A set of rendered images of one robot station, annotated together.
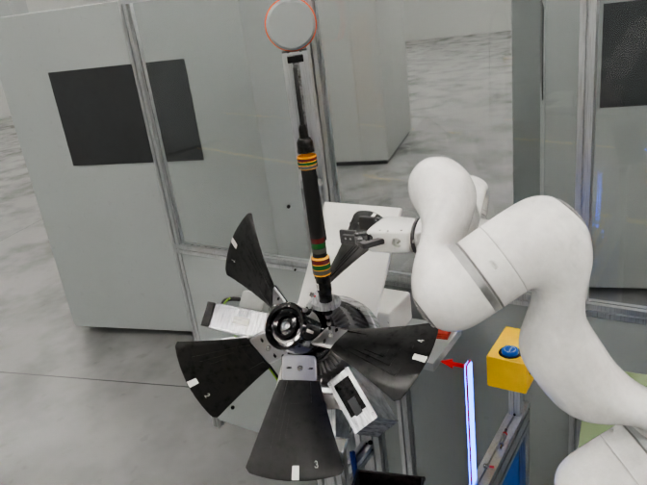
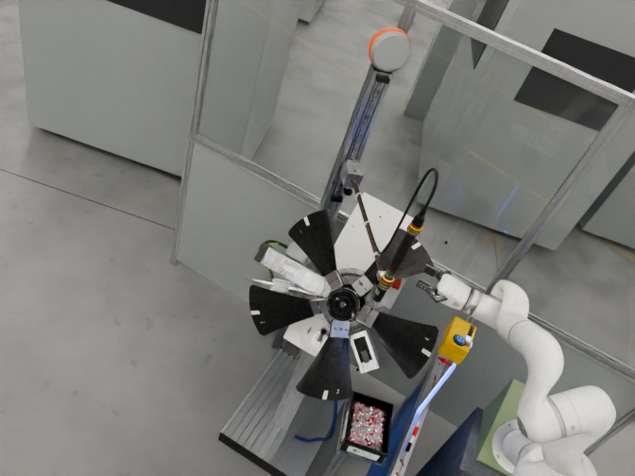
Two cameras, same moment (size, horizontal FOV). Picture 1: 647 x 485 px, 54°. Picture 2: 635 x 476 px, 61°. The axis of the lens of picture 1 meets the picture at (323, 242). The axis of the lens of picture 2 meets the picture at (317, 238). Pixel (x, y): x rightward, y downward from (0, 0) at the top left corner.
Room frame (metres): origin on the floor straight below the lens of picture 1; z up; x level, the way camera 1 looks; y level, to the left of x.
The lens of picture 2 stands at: (0.18, 0.78, 2.60)
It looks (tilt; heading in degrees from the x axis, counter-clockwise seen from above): 40 degrees down; 338
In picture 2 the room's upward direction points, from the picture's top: 21 degrees clockwise
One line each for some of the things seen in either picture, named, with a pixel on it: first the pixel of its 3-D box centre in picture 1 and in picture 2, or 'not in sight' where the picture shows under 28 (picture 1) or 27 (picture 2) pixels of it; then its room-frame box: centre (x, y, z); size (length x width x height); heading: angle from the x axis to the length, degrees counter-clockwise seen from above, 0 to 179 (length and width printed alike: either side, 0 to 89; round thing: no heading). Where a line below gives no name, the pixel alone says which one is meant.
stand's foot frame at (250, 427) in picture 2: not in sight; (287, 414); (1.59, 0.01, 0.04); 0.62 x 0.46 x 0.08; 145
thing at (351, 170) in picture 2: (313, 192); (351, 173); (1.98, 0.01, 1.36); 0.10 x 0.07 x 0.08; 0
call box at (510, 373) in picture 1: (515, 360); (456, 340); (1.39, -0.45, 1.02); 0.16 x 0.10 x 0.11; 145
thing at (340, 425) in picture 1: (332, 423); not in sight; (1.37, 0.04, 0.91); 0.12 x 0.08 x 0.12; 145
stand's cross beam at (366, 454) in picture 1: (353, 465); not in sight; (1.61, 0.00, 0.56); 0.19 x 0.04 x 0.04; 145
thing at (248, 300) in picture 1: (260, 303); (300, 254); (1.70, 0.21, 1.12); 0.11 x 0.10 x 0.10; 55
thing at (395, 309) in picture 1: (380, 312); not in sight; (1.93, -0.16, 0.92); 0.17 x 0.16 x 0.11; 145
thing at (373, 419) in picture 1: (362, 401); (364, 349); (1.35, -0.05, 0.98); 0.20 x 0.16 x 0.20; 145
